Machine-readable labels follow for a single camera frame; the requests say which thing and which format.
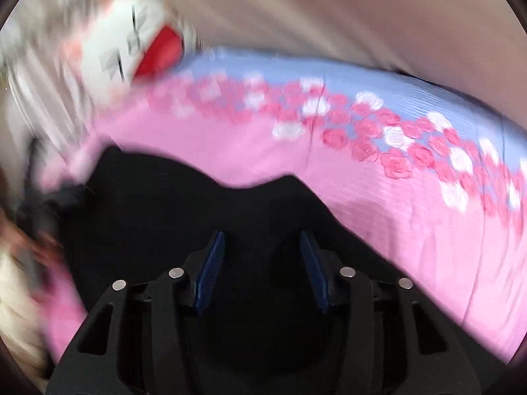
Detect white cartoon face pillow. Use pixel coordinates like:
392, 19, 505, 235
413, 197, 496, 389
62, 0, 202, 91

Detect black pants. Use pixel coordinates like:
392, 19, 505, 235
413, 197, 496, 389
25, 144, 412, 395

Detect pink floral bed sheet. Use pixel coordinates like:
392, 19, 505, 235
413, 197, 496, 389
33, 47, 527, 373

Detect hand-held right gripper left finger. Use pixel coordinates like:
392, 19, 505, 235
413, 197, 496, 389
46, 230, 227, 395

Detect beige curtain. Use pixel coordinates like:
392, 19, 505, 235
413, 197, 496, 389
136, 0, 527, 91

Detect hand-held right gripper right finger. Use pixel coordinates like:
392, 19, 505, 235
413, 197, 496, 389
299, 229, 483, 395

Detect cream cloth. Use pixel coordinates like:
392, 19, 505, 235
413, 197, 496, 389
0, 251, 52, 379

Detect grey cloth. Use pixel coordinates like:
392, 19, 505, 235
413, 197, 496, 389
0, 0, 95, 141

